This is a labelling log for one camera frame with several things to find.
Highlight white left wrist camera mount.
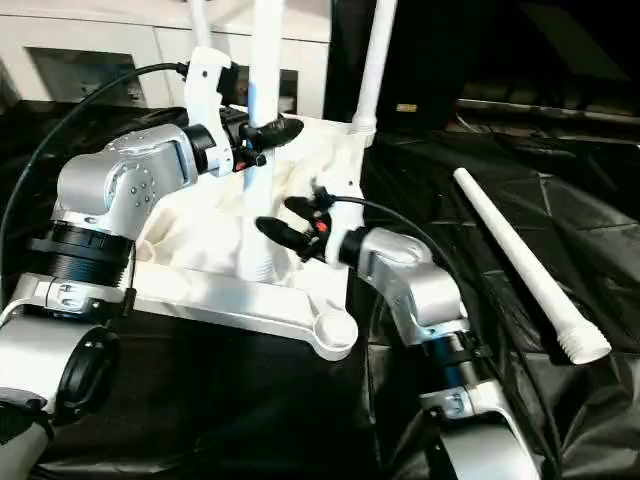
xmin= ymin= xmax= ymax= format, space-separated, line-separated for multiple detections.
xmin=181 ymin=46 xmax=242 ymax=178

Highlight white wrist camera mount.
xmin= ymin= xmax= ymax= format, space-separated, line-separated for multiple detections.
xmin=181 ymin=46 xmax=242 ymax=178
xmin=311 ymin=174 xmax=365 ymax=266

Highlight white plastic table top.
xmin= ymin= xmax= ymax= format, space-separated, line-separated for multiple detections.
xmin=130 ymin=115 xmax=359 ymax=362

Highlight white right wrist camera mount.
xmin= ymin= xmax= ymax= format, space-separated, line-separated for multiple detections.
xmin=311 ymin=174 xmax=365 ymax=266

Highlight white cabinet with glass doors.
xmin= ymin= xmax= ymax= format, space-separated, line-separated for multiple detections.
xmin=0 ymin=0 xmax=332 ymax=121

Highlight black plastic mat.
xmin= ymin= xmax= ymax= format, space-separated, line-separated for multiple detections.
xmin=0 ymin=97 xmax=640 ymax=480

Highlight white plastic table leg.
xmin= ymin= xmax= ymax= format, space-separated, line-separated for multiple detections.
xmin=187 ymin=0 xmax=214 ymax=52
xmin=241 ymin=0 xmax=287 ymax=284
xmin=452 ymin=167 xmax=613 ymax=366
xmin=348 ymin=0 xmax=399 ymax=137

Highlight dark metal rail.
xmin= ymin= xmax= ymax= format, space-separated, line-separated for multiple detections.
xmin=457 ymin=97 xmax=640 ymax=122

